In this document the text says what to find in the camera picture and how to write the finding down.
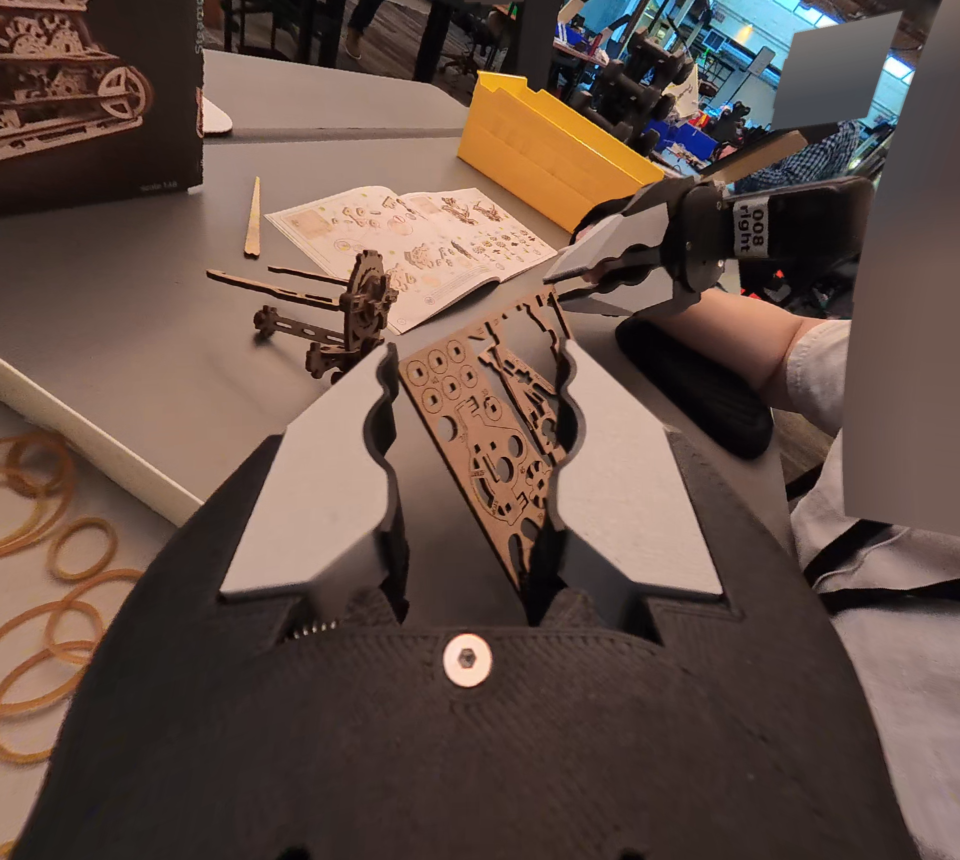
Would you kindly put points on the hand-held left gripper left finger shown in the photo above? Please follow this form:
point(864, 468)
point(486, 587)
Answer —
point(315, 500)

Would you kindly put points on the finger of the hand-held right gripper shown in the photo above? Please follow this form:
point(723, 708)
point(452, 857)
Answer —
point(607, 242)
point(645, 290)

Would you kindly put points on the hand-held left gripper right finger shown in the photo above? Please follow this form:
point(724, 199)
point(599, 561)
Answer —
point(630, 493)

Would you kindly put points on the wooden laser-cut part sheet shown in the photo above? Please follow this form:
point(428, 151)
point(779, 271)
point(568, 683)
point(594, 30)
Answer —
point(480, 418)

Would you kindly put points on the person's right forearm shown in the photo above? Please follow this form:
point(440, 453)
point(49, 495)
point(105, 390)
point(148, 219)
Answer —
point(735, 331)

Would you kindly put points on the wooden gear model assembly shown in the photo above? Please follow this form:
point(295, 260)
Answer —
point(360, 320)

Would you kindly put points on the dark model kit box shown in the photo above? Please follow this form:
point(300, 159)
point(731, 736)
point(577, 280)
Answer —
point(82, 50)

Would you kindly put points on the black wrist rest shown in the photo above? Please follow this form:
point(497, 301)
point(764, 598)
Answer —
point(697, 380)

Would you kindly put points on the yellow plastic bin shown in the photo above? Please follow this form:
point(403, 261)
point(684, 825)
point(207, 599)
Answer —
point(540, 155)

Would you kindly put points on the black robot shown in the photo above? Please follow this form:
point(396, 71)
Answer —
point(645, 88)

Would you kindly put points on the open instruction booklet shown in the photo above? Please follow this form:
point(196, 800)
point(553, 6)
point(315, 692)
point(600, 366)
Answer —
point(412, 238)

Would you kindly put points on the white board edge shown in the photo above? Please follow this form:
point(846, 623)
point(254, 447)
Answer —
point(97, 444)

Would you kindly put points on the pile of tan rubber bands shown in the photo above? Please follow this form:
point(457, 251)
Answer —
point(79, 549)

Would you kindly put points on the pale wooden stick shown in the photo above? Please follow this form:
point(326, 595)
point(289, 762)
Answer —
point(253, 219)

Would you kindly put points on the white card piece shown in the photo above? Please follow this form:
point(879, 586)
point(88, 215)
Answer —
point(214, 118)

